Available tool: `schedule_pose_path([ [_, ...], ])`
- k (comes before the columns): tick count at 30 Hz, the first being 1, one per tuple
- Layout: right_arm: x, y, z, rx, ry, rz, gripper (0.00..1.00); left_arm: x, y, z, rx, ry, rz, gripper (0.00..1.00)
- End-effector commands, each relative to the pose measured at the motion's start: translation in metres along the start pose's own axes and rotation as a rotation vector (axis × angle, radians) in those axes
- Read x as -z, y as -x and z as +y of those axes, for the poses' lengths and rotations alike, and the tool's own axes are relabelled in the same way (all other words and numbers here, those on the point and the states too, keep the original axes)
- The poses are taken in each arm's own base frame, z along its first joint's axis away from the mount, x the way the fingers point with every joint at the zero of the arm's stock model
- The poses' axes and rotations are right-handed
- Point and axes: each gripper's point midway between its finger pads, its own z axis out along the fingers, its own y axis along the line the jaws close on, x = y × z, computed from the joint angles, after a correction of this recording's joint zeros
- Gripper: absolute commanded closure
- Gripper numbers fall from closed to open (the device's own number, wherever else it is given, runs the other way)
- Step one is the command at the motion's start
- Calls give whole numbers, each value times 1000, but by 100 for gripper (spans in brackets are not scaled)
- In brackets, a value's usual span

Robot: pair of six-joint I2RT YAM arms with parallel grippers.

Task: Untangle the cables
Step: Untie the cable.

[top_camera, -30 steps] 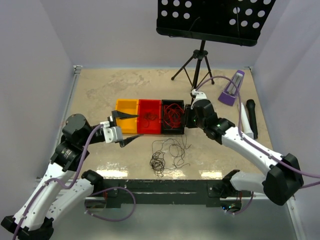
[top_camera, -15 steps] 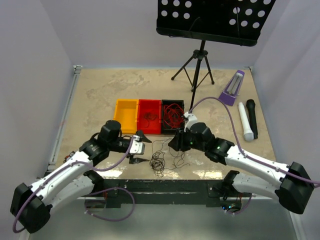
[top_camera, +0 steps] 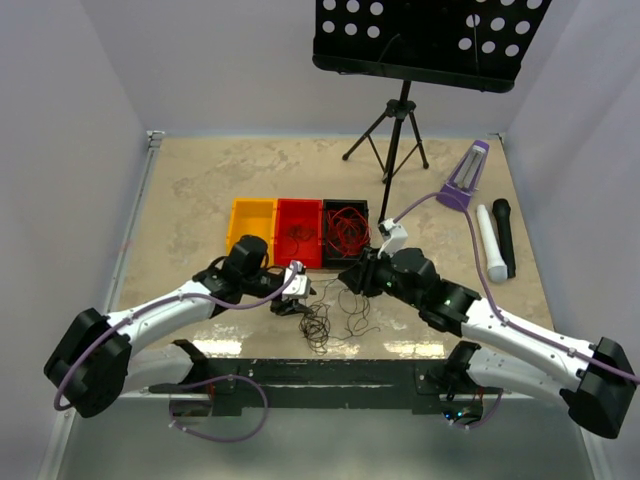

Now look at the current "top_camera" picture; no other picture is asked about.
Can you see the black plastic bin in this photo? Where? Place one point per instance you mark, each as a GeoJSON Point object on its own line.
{"type": "Point", "coordinates": [346, 232]}

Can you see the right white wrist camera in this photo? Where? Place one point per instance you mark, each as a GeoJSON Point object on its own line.
{"type": "Point", "coordinates": [394, 237]}

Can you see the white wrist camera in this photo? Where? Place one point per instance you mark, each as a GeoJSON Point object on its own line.
{"type": "Point", "coordinates": [394, 237]}
{"type": "Point", "coordinates": [297, 284]}

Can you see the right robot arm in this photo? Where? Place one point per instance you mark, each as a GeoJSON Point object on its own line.
{"type": "Point", "coordinates": [594, 380]}

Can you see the black microphone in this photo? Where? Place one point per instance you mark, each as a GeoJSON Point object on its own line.
{"type": "Point", "coordinates": [501, 210]}

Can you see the orange plastic bin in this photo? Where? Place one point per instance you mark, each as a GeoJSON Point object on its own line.
{"type": "Point", "coordinates": [252, 216]}

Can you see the white microphone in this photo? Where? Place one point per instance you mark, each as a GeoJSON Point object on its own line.
{"type": "Point", "coordinates": [496, 267]}

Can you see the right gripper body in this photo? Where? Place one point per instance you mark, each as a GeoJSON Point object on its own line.
{"type": "Point", "coordinates": [377, 275]}

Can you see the black music stand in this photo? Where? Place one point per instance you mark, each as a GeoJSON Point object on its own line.
{"type": "Point", "coordinates": [474, 45]}

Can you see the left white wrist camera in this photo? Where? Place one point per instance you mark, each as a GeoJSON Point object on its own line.
{"type": "Point", "coordinates": [297, 284]}

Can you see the small brown cable clump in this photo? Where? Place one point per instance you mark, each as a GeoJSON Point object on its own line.
{"type": "Point", "coordinates": [302, 242]}

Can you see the red plastic bin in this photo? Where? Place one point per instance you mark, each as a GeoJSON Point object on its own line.
{"type": "Point", "coordinates": [292, 211]}

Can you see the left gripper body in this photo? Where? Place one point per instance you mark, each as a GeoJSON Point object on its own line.
{"type": "Point", "coordinates": [280, 305]}

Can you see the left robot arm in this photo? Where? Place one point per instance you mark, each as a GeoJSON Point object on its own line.
{"type": "Point", "coordinates": [103, 355]}

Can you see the purple metronome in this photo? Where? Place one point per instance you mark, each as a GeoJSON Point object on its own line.
{"type": "Point", "coordinates": [460, 186]}

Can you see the aluminium frame rail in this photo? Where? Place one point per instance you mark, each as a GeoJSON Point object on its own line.
{"type": "Point", "coordinates": [486, 368]}

